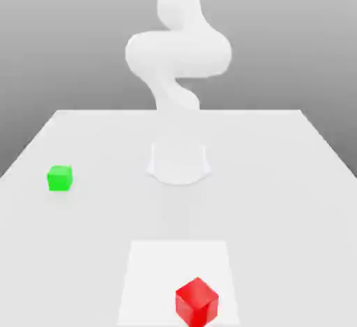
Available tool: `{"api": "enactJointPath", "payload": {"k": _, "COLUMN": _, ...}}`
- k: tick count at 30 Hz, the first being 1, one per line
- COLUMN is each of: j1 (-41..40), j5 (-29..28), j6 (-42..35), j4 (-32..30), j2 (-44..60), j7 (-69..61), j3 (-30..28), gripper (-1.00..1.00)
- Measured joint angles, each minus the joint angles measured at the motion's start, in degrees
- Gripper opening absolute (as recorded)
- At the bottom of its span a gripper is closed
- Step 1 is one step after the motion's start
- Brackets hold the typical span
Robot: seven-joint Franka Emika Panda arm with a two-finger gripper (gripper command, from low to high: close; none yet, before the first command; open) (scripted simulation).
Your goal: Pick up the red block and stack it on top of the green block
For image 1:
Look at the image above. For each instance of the small green cube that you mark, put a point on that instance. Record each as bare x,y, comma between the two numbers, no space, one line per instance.
59,178

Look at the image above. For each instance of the small red cube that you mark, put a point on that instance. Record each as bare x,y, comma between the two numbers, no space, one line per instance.
196,302

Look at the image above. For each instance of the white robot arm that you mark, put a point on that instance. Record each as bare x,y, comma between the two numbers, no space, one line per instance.
178,53

